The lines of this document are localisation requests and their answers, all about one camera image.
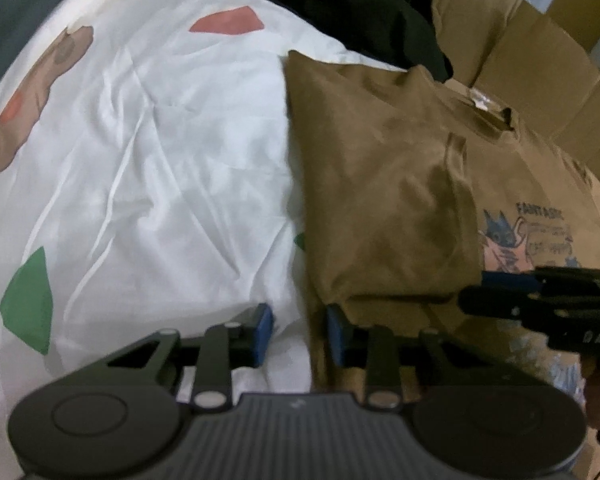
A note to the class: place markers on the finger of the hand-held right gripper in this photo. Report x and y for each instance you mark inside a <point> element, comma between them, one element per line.
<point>500,302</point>
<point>515,276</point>

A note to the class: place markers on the flattened cardboard box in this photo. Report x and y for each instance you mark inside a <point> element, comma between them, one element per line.
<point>530,45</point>

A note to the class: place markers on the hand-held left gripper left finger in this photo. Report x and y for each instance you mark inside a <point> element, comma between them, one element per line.
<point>262,332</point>

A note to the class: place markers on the white bear print bed sheet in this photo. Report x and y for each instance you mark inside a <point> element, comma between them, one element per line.
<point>155,160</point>

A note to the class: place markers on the brown printed t-shirt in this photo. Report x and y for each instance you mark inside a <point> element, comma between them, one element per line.
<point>380,185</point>

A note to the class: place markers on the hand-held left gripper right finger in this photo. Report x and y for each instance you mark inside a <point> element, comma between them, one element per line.
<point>336,335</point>

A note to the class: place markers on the grey pillow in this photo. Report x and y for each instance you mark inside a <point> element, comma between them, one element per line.
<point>15,20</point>

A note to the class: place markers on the crumpled black garment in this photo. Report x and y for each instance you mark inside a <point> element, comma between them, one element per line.
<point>360,15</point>

